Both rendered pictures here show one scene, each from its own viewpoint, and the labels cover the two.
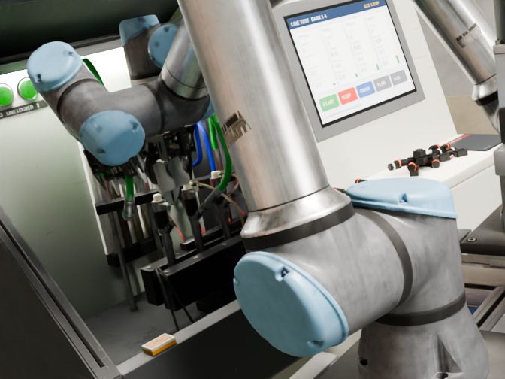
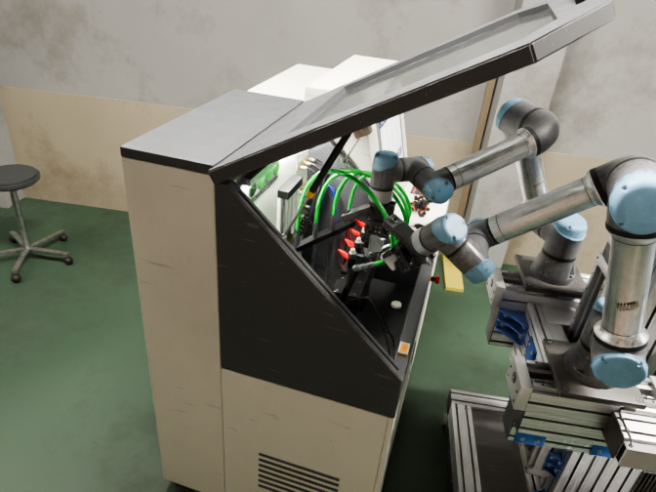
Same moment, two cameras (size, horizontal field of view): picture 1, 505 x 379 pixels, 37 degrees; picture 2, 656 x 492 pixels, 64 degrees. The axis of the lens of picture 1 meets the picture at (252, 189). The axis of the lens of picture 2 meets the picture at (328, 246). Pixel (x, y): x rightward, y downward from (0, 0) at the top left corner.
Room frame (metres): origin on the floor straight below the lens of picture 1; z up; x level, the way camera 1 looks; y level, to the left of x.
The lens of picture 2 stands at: (0.31, 1.12, 2.03)
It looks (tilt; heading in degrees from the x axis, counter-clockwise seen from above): 31 degrees down; 325
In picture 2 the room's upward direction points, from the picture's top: 5 degrees clockwise
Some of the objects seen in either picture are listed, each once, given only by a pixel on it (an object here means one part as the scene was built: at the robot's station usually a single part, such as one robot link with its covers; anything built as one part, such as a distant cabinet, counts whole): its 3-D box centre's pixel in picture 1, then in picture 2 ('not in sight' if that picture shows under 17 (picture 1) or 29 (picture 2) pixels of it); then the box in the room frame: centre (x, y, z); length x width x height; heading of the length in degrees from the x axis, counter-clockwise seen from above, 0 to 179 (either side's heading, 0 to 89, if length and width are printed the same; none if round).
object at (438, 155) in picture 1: (427, 156); (422, 203); (1.87, -0.46, 1.01); 0.23 x 0.11 x 0.06; 131
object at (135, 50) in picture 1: (144, 46); (385, 170); (1.44, 0.15, 1.43); 0.09 x 0.08 x 0.11; 78
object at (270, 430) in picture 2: not in sight; (327, 401); (1.52, 0.22, 0.39); 0.70 x 0.58 x 0.79; 131
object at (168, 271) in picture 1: (221, 274); (354, 285); (1.57, 0.10, 0.91); 0.34 x 0.10 x 0.15; 131
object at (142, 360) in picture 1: (258, 334); (410, 327); (1.31, 0.04, 0.87); 0.62 x 0.04 x 0.16; 131
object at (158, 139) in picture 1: (163, 128); (379, 217); (1.44, 0.15, 1.27); 0.09 x 0.08 x 0.12; 41
